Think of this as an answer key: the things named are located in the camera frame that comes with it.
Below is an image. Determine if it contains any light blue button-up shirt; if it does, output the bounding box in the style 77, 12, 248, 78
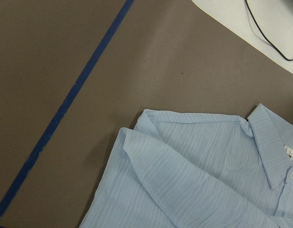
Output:
81, 104, 293, 228

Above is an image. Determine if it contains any thin black desk cable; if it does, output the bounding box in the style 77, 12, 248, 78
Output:
244, 0, 293, 62

